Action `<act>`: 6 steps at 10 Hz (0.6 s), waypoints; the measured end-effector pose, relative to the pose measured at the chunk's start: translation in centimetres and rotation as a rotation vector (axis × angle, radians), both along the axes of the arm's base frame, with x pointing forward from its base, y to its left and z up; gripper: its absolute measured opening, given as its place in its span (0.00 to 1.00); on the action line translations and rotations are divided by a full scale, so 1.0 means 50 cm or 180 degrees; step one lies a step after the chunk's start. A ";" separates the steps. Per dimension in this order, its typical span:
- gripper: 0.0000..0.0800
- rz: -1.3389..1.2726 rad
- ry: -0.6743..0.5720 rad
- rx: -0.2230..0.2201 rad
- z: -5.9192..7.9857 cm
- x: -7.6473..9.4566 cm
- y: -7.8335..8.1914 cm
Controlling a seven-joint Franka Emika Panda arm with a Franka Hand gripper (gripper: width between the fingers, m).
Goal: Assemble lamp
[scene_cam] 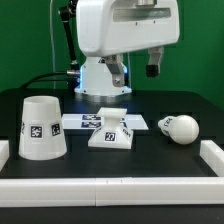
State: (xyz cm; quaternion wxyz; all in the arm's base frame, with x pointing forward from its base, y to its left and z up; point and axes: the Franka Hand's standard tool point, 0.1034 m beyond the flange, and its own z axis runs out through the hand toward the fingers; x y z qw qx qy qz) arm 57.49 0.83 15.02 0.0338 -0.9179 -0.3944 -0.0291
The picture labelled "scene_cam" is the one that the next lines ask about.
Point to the white left fence rail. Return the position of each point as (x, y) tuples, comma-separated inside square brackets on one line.
[(4, 153)]

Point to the white lamp shade cone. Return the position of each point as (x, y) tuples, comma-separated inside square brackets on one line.
[(42, 135)]

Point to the white marker sheet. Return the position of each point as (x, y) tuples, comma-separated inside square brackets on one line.
[(92, 121)]

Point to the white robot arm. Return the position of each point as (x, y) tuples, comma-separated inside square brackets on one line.
[(96, 80)]

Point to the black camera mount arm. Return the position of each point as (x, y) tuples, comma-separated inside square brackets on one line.
[(66, 14)]

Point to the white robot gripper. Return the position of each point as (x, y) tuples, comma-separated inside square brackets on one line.
[(110, 27)]

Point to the white right fence rail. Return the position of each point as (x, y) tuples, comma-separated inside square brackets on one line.
[(213, 155)]

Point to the white lamp base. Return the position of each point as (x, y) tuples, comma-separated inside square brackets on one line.
[(111, 134)]

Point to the white fence rail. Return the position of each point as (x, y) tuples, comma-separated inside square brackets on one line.
[(110, 191), (4, 153), (213, 155)]

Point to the white front fence rail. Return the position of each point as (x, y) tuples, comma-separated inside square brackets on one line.
[(110, 191)]

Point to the white lamp bulb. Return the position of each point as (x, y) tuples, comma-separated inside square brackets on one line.
[(182, 129)]

